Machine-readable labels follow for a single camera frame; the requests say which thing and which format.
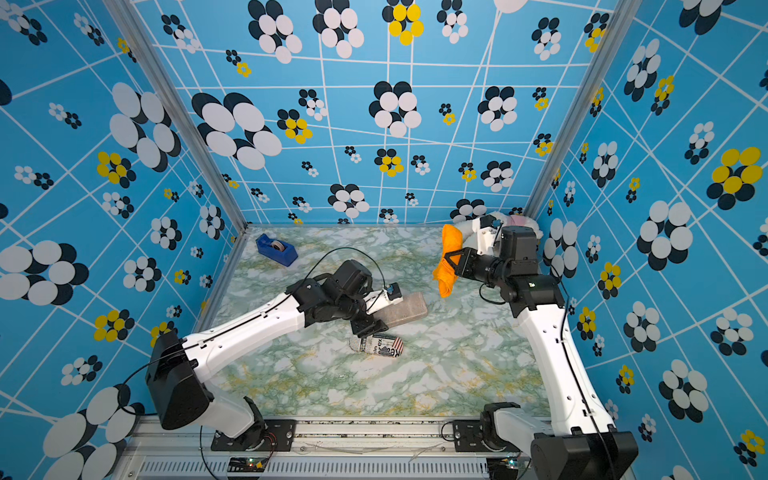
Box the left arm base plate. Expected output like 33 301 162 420
211 419 297 453

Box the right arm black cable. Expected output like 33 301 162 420
476 263 619 480

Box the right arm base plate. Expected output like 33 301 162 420
451 420 521 454

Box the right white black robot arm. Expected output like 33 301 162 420
434 219 639 479

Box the newspaper print eyeglass case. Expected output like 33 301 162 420
349 334 404 358

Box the aluminium front rail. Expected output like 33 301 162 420
113 416 538 479

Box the circuit board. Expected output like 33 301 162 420
486 457 521 480
227 457 269 473

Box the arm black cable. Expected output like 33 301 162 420
299 246 388 289
476 263 619 480

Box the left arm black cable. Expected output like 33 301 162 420
299 246 388 289

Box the left circuit board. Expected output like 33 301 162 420
227 457 269 473

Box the white plush toy pink shirt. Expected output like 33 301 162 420
454 211 543 240

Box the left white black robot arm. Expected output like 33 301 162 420
145 260 403 450

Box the right circuit board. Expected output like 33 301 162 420
486 457 521 480

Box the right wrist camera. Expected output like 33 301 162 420
468 215 504 255

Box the orange cloth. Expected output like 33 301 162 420
433 225 463 298

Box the blue tape dispenser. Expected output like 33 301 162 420
256 234 298 267

